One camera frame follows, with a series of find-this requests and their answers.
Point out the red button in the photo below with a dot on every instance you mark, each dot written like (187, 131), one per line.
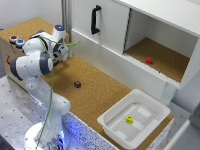
(13, 39)

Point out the purple block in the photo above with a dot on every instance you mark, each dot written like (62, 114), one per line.
(77, 84)

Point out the wooden drawer box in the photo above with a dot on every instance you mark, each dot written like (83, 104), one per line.
(28, 26)

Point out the white sliding door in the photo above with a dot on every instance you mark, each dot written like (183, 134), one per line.
(111, 23)

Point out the pink block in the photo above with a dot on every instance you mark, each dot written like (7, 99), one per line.
(148, 60)

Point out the blue button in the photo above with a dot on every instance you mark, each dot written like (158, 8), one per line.
(20, 42)

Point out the white plastic box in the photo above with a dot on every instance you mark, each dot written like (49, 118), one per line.
(146, 110)

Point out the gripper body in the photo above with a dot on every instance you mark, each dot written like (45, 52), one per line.
(62, 50)

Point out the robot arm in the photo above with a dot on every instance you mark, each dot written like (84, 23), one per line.
(31, 65)

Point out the white cabinet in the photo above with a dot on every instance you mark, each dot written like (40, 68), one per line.
(166, 20)

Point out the yellow block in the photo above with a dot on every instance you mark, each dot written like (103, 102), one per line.
(129, 119)

